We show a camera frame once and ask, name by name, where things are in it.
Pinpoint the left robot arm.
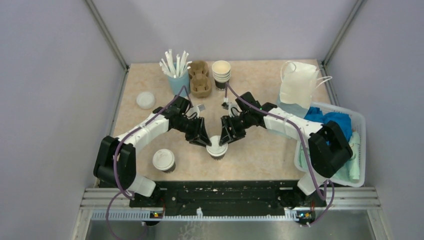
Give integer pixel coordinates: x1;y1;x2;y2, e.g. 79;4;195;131
93;95;212;207

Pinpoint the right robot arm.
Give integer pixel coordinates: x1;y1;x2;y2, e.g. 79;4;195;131
218;91;353;206

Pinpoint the white wrapped straws bundle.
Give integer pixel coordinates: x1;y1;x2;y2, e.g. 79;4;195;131
159;49;192;79

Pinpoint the stack of white lids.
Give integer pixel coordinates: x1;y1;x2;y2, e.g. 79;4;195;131
136;91;156;110

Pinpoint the brown cardboard cup carrier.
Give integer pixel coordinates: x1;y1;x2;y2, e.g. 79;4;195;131
188;60;212;98

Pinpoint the white plastic cup lid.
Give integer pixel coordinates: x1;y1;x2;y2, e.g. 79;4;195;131
152;149;176;171

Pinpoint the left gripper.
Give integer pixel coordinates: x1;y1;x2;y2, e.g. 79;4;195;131
173;116;212;148

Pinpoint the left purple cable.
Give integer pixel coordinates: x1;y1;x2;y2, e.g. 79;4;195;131
105;85;195;240

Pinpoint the blue cloth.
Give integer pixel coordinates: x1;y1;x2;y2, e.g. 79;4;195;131
304;106;353;142

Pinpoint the stack of paper cups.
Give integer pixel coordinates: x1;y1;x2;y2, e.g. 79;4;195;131
211;60;231;91

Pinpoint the white takeout paper bag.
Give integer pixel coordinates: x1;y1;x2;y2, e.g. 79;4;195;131
279;61;333;109

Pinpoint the blue straw holder cup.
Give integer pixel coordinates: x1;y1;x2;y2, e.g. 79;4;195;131
167;70;191;97

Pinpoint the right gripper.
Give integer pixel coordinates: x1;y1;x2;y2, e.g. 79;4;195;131
219;111;253;146

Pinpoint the light green cloth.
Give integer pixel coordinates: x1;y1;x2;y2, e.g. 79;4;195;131
294;131;361;184

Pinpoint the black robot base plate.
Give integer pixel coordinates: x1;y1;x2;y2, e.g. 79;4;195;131
129;180;327;217

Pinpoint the white plastic basket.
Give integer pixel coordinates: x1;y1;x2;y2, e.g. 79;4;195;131
310;102;366;187

